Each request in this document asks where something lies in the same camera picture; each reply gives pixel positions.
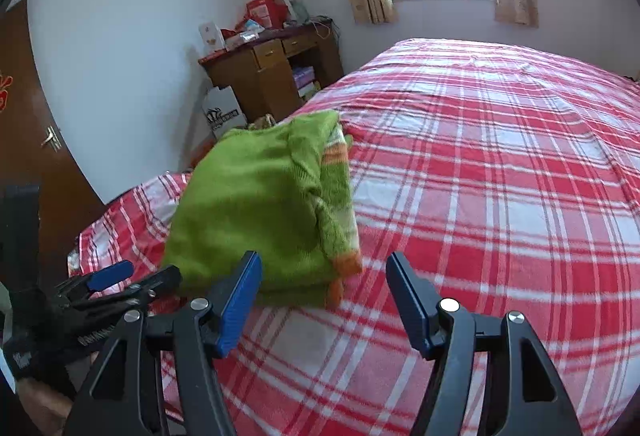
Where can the red gift bag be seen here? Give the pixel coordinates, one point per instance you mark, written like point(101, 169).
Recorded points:
point(262, 11)

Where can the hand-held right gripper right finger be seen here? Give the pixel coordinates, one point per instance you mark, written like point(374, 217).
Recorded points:
point(412, 306)

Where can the stack of boxes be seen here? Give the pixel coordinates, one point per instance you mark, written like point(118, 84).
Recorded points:
point(305, 80)

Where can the red door decoration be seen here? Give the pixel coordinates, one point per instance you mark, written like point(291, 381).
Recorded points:
point(5, 91)

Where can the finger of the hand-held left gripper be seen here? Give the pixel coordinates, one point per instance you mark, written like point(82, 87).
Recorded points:
point(150, 283)
point(110, 275)

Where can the brown wooden desk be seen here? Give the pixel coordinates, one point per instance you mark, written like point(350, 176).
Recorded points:
point(272, 84)

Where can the white packet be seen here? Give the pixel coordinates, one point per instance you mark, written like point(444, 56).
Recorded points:
point(245, 39)

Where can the white box with black print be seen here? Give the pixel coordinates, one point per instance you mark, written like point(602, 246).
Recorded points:
point(222, 114)

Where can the green knitted sweater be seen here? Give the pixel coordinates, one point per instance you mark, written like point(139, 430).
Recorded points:
point(250, 196)

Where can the brown patterned bag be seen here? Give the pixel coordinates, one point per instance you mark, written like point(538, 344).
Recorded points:
point(262, 122)

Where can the white printed box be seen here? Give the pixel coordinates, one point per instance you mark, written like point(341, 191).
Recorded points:
point(210, 39)

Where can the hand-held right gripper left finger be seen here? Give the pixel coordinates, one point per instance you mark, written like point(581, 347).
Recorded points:
point(240, 301)

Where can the brown wooden door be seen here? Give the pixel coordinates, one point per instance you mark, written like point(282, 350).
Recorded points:
point(30, 126)

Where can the red plaid bed sheet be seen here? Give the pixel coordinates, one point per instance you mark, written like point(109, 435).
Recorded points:
point(500, 191)

